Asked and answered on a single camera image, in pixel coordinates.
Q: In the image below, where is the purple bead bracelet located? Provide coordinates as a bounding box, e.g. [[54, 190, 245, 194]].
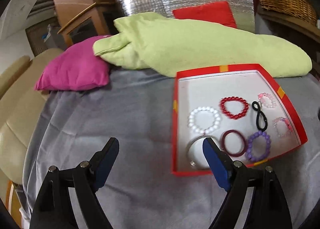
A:
[[245, 130, 272, 163]]

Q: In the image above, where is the maroon hair tie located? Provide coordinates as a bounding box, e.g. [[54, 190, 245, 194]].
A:
[[221, 129, 249, 158]]

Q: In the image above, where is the pale pink bead bracelet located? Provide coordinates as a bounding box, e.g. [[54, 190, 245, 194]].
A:
[[272, 116, 294, 138]]

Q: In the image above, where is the black hair tie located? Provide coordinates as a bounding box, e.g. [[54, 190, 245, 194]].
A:
[[251, 100, 269, 132]]

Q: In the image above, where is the silver metal bangle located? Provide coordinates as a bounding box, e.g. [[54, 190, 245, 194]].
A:
[[186, 135, 213, 170]]

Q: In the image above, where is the white bead bracelet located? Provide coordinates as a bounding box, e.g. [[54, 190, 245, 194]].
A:
[[188, 106, 222, 134]]

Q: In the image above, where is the pink crystal bead bracelet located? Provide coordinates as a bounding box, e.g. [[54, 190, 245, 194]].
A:
[[258, 92, 277, 109]]

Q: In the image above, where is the red bead bracelet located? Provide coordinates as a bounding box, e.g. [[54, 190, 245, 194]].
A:
[[220, 95, 250, 120]]

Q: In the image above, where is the red shallow box tray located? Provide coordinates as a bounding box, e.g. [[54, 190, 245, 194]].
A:
[[172, 64, 308, 176]]

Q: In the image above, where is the beige sofa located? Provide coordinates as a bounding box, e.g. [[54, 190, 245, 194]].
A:
[[1, 48, 62, 185]]

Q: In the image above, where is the grey bed cover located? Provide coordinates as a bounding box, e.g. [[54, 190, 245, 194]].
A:
[[23, 69, 319, 228]]

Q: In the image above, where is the magenta pillow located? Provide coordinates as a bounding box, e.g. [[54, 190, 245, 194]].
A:
[[34, 35, 110, 91]]

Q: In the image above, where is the wooden shelf table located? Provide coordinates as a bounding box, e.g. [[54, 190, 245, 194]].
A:
[[255, 6, 319, 79]]

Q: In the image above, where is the light green folded blanket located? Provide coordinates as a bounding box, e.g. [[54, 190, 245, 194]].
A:
[[93, 12, 312, 78]]

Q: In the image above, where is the small red cushion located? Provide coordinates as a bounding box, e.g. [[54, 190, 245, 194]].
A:
[[172, 1, 237, 28]]

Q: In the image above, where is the wooden cabinet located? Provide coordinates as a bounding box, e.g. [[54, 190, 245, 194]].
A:
[[53, 0, 117, 47]]

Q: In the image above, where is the wicker basket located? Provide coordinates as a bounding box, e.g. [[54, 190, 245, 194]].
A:
[[259, 0, 318, 26]]

